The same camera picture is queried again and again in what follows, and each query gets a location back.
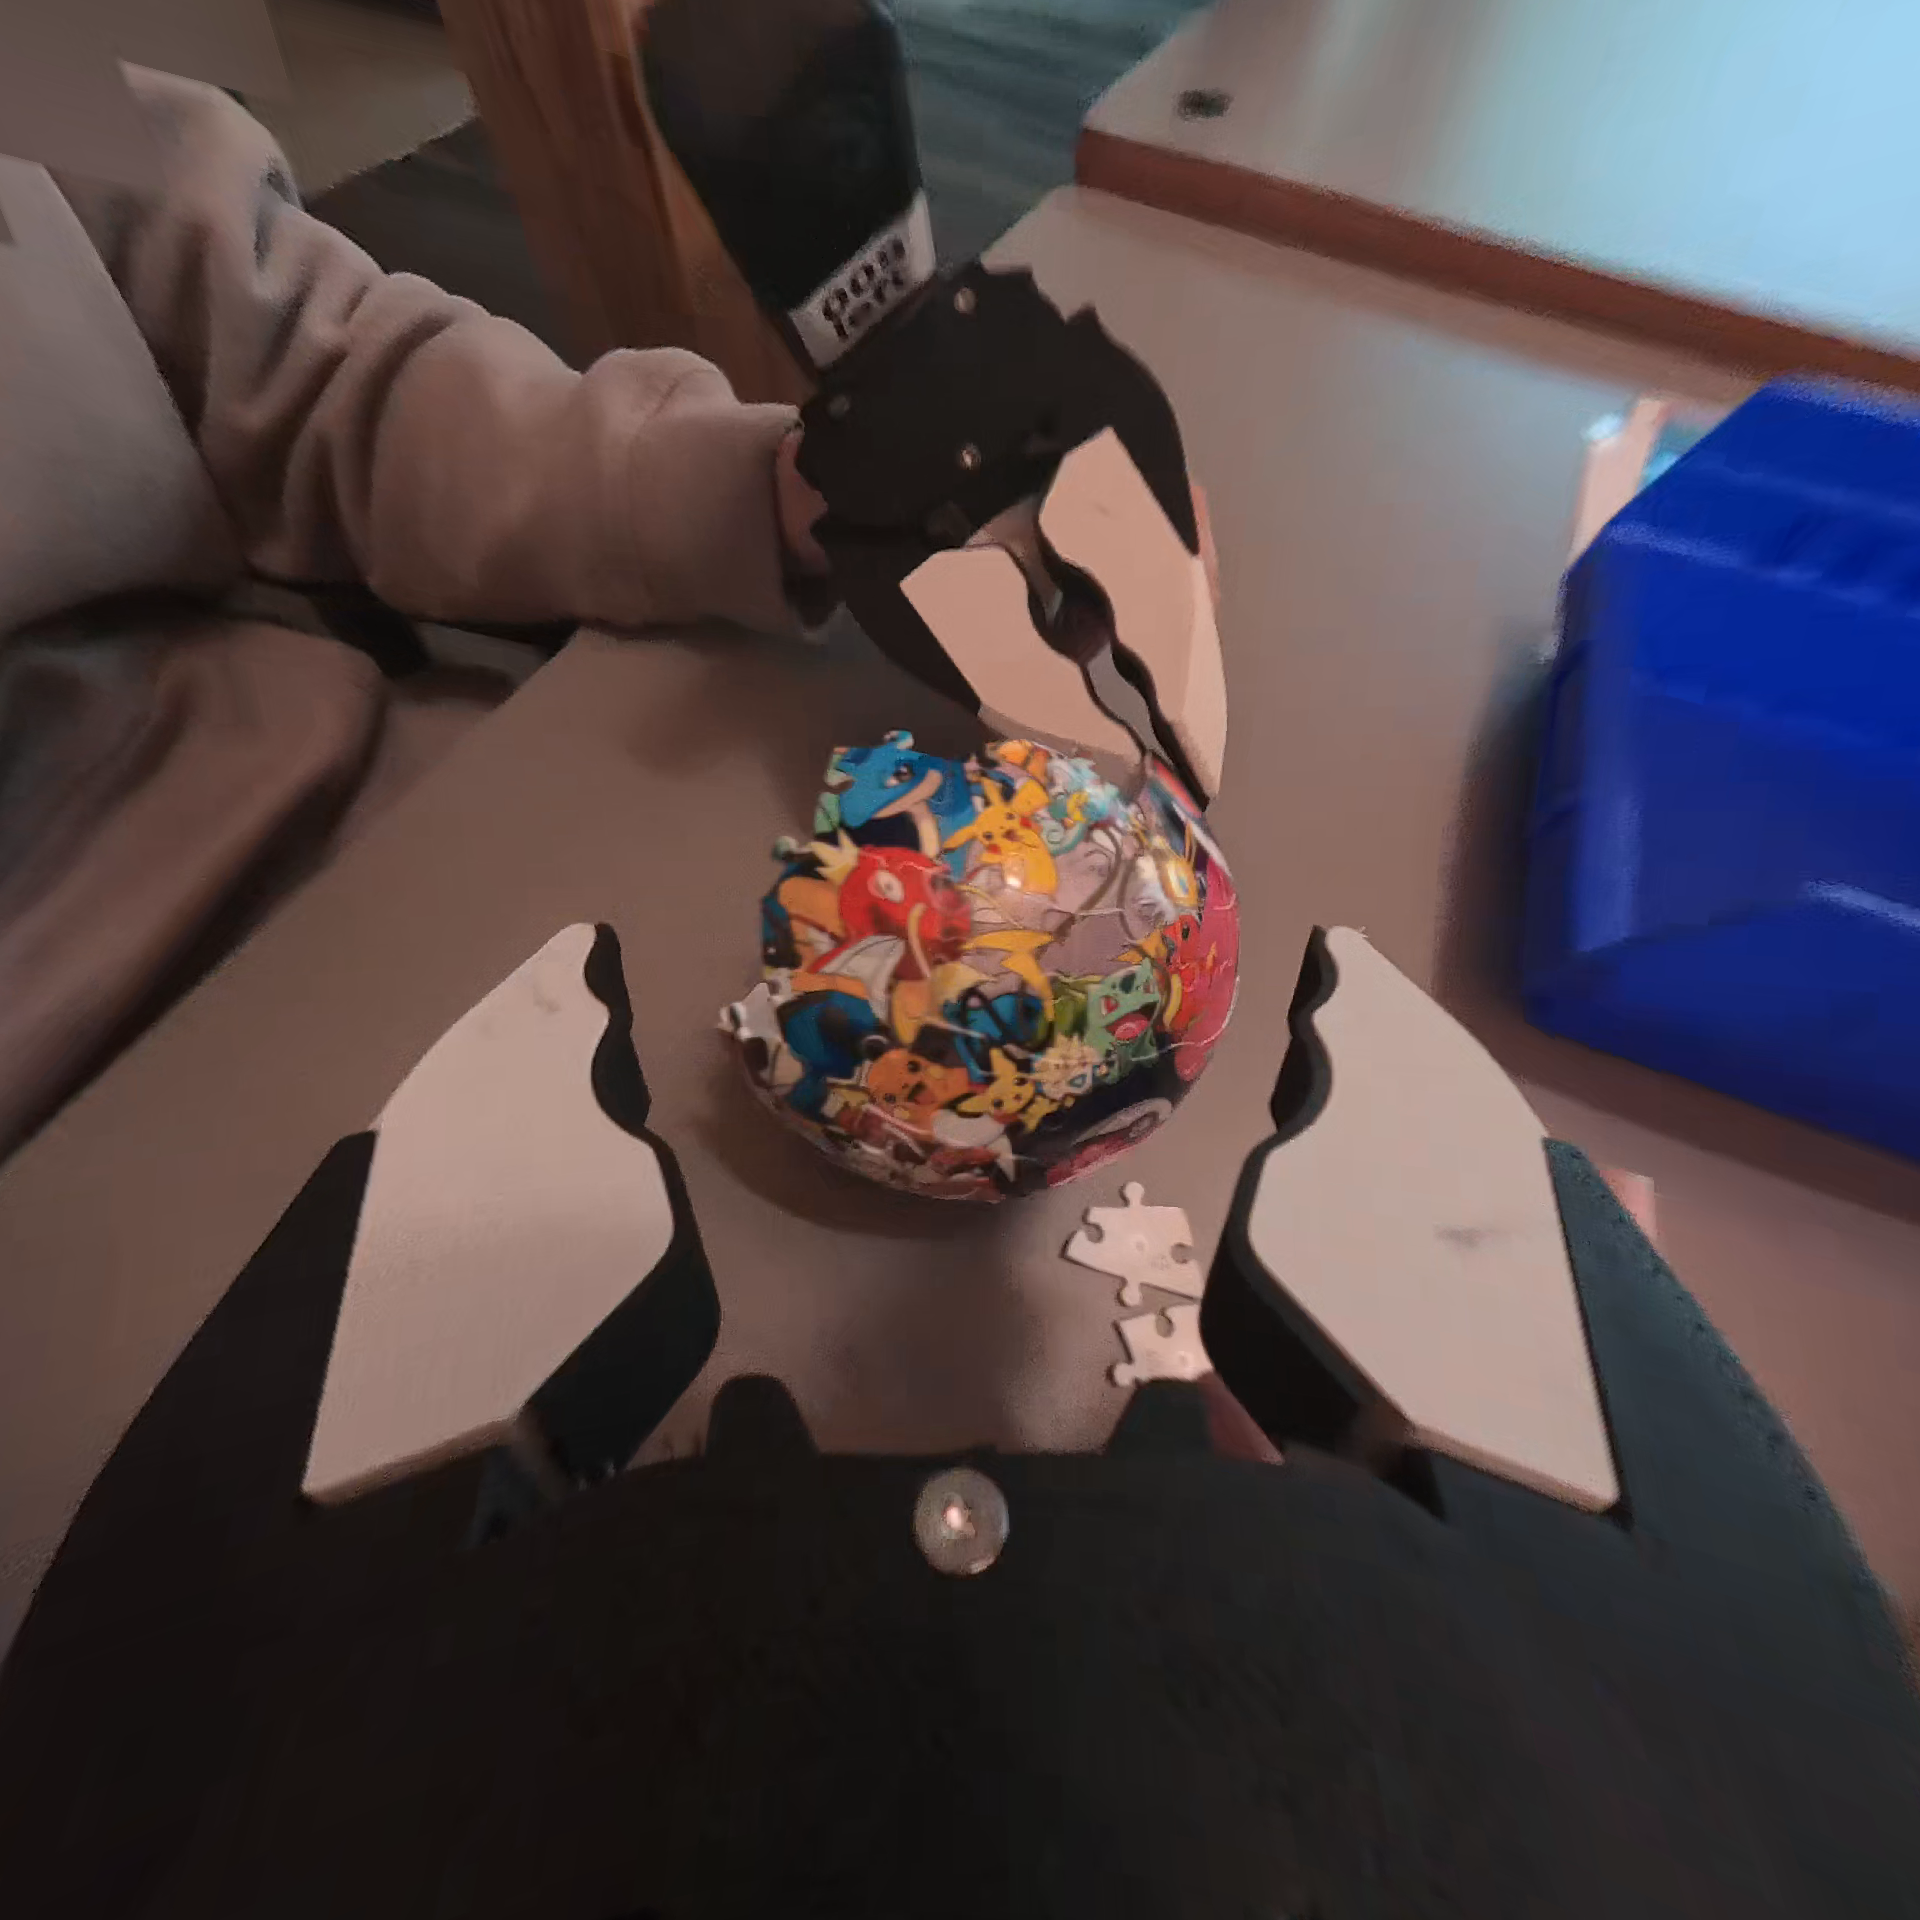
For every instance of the blue plastic bin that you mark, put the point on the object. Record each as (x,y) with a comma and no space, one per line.
(1724,751)

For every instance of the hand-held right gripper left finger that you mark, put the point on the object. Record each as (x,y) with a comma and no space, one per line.
(495,1215)

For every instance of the person's left forearm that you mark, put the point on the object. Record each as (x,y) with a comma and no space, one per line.
(495,451)

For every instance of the wooden table leg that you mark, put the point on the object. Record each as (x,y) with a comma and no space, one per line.
(600,181)

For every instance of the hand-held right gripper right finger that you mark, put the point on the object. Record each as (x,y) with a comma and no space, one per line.
(1425,1215)

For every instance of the person's legs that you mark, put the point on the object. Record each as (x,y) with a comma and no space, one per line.
(135,825)

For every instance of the person's torso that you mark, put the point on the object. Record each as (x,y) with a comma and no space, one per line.
(75,451)

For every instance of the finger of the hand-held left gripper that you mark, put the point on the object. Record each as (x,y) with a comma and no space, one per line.
(1148,585)
(975,629)

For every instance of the colourful cartoon puzzle ball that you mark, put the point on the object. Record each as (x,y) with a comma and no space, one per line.
(960,960)

